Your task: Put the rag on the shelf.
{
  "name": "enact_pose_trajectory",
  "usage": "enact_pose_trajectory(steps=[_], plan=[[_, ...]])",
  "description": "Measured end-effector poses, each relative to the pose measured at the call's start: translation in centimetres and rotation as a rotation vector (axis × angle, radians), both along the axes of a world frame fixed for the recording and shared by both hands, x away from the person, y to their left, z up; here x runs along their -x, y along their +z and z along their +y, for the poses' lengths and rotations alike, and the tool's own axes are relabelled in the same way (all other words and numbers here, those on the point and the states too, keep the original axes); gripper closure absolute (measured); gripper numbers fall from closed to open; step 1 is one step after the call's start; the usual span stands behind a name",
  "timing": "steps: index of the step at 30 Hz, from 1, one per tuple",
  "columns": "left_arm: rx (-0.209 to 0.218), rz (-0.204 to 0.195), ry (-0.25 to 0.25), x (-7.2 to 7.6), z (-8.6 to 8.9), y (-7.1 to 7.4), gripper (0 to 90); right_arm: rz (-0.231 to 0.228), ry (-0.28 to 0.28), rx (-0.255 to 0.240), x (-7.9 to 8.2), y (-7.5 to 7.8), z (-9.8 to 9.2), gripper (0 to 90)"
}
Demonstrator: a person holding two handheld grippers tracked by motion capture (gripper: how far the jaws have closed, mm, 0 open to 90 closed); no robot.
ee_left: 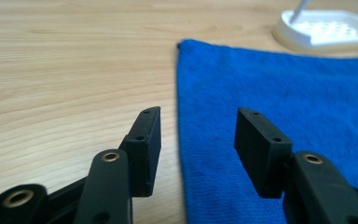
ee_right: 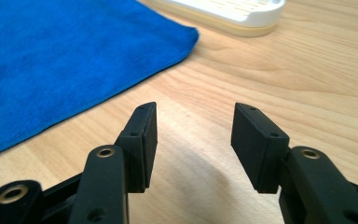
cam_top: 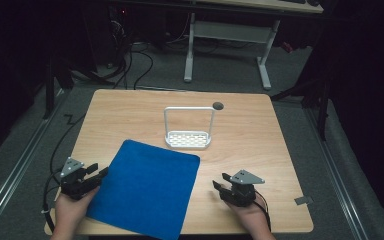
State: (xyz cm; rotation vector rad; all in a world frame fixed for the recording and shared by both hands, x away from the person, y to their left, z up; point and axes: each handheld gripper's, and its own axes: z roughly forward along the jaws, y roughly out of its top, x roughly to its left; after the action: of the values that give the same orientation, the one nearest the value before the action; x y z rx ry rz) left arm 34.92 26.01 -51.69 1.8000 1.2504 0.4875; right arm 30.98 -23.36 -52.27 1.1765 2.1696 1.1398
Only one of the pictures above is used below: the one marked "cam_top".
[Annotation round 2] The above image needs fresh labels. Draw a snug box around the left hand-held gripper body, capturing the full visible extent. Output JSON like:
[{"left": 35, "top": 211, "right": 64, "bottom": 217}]
[{"left": 59, "top": 157, "right": 98, "bottom": 201}]

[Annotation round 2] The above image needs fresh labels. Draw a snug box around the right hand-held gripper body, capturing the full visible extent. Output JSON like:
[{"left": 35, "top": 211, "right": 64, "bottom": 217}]
[{"left": 221, "top": 169, "right": 266, "bottom": 208}]

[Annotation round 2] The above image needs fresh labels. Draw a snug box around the blue cloth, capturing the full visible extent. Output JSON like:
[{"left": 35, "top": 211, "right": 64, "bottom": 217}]
[{"left": 86, "top": 138, "right": 201, "bottom": 240}]

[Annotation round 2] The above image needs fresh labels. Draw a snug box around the person's right hand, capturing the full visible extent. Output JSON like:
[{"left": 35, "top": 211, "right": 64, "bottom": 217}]
[{"left": 225, "top": 195, "right": 270, "bottom": 233}]

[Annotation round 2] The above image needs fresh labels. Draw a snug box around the person's left hand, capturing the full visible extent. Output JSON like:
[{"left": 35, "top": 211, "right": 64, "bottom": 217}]
[{"left": 53, "top": 186, "right": 100, "bottom": 233}]

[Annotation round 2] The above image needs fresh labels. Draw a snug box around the grey tape strip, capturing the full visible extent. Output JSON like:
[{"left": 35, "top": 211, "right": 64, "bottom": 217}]
[{"left": 293, "top": 195, "right": 315, "bottom": 206}]

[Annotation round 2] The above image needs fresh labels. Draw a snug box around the black metal stand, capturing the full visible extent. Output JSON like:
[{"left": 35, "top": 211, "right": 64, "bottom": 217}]
[
  {"left": 41, "top": 54, "right": 76, "bottom": 120},
  {"left": 269, "top": 74, "right": 333, "bottom": 142}
]

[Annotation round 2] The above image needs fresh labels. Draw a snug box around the white desk with metal legs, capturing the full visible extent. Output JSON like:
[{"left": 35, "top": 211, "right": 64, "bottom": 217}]
[{"left": 182, "top": 0, "right": 325, "bottom": 92}]

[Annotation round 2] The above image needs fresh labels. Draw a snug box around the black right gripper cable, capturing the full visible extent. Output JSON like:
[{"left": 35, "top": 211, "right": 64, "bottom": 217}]
[{"left": 254, "top": 190, "right": 273, "bottom": 233}]

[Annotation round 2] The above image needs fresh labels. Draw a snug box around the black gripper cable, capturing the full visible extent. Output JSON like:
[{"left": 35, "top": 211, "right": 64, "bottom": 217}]
[
  {"left": 254, "top": 190, "right": 273, "bottom": 233},
  {"left": 41, "top": 113, "right": 88, "bottom": 234}
]

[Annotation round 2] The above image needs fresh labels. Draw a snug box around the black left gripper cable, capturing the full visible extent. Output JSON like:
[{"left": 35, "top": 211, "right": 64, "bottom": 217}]
[{"left": 41, "top": 113, "right": 88, "bottom": 234}]

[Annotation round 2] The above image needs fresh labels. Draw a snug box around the white rack with handle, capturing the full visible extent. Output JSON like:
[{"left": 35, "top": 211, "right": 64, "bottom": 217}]
[{"left": 163, "top": 106, "right": 216, "bottom": 150}]

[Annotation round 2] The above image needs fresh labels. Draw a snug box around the metal floor rail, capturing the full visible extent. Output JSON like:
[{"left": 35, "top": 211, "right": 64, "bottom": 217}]
[
  {"left": 0, "top": 89, "right": 68, "bottom": 234},
  {"left": 303, "top": 105, "right": 372, "bottom": 240}
]

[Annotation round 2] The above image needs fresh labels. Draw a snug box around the bundle of black floor cables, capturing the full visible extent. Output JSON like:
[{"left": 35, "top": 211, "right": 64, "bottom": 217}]
[{"left": 69, "top": 9, "right": 155, "bottom": 91}]

